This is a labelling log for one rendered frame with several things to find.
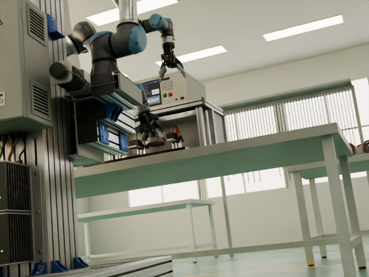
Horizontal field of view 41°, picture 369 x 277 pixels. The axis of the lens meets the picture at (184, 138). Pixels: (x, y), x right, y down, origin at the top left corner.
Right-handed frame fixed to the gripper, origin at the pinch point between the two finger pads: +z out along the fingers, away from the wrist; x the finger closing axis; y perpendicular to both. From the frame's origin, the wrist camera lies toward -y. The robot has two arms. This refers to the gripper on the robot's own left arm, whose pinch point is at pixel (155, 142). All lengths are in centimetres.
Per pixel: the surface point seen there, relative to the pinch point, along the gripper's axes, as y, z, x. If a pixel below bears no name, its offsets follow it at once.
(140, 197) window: -584, 298, -347
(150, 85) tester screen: -46, -23, -12
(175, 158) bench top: 16.0, 5.3, 15.4
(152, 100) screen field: -40.6, -14.6, -12.0
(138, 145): -19.1, 5.7, -21.0
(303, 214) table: -88, 104, 55
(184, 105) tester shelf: -33.9, -8.9, 9.8
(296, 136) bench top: 16, 5, 79
